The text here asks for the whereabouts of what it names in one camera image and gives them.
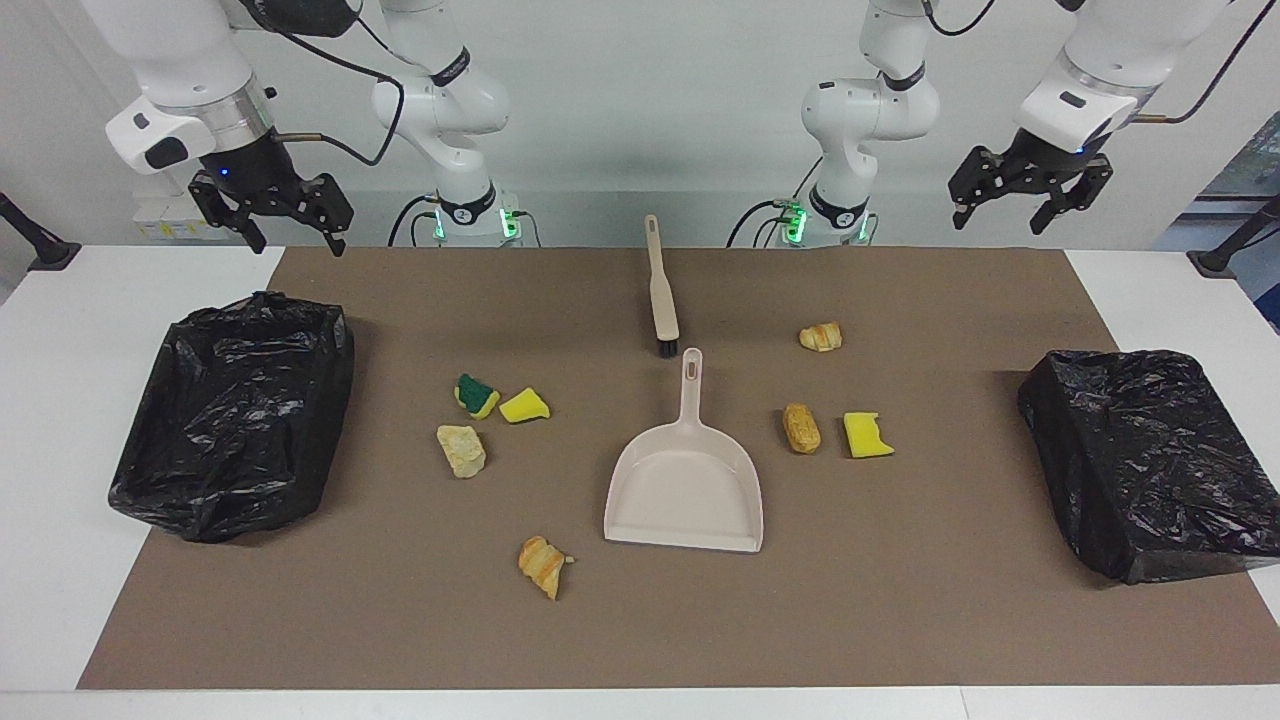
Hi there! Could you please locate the yellow sponge wedge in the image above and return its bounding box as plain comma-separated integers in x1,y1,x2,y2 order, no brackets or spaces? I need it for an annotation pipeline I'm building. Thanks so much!
498,387,552,425

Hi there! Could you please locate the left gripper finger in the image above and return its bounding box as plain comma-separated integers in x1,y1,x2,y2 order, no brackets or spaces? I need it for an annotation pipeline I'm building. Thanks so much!
947,146,1022,231
1029,157,1115,237

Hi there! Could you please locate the green and yellow sponge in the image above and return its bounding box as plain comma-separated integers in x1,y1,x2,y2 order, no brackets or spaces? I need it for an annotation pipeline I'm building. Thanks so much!
454,373,501,421

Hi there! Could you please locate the black bag lined bin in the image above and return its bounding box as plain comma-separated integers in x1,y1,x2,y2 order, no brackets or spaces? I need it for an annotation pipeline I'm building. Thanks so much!
1017,348,1280,586
108,291,356,545

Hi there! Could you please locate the beige hand brush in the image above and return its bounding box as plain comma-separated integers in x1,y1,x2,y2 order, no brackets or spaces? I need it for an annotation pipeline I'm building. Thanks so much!
643,214,681,359

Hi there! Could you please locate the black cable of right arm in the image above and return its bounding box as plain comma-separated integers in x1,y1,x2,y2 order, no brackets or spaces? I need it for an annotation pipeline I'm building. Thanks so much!
225,0,406,167

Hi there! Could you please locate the pale bread chunk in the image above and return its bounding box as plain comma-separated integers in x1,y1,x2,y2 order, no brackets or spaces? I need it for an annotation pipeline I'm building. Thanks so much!
436,424,488,480

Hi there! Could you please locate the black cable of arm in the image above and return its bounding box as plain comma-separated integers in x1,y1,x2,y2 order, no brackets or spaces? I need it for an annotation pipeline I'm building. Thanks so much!
225,0,406,167
920,0,1280,126

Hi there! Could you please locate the brown table mat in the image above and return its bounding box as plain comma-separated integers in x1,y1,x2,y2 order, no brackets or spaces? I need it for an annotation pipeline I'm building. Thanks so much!
78,247,1280,691

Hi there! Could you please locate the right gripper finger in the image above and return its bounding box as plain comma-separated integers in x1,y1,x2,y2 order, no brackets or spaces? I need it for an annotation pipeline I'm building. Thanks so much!
298,173,356,258
189,172,268,255

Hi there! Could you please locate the white wall socket box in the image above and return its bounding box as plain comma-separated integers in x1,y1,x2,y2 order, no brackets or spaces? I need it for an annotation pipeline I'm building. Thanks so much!
133,195,216,241

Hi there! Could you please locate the oval brown bread roll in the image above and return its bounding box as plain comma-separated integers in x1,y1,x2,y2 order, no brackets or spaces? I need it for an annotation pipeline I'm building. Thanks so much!
782,402,822,456

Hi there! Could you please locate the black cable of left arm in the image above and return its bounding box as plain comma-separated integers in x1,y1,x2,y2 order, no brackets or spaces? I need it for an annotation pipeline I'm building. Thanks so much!
920,0,1280,126

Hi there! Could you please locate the black stand leg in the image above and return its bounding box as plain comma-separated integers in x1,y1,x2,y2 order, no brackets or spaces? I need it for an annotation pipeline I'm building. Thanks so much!
1188,195,1280,279
0,192,82,272

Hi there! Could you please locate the striped torn croissant piece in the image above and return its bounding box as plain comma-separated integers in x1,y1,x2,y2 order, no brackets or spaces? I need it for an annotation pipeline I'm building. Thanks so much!
517,535,577,602

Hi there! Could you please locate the beige plastic dustpan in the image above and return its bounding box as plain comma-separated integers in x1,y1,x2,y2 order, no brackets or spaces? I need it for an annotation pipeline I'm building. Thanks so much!
603,348,765,554

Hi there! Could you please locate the notched yellow sponge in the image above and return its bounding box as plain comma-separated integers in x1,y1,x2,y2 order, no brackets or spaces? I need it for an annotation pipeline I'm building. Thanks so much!
842,411,896,460

